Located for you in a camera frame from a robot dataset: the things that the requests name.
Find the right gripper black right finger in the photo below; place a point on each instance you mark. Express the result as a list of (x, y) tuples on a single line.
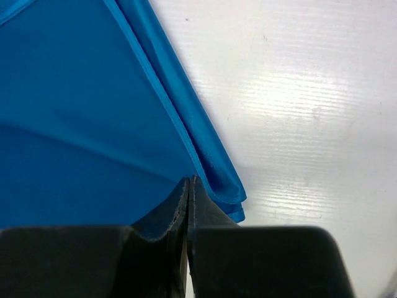
[(227, 260)]

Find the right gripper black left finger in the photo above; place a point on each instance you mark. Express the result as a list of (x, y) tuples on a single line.
[(146, 259)]

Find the blue cloth napkin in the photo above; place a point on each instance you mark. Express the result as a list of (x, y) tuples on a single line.
[(99, 121)]

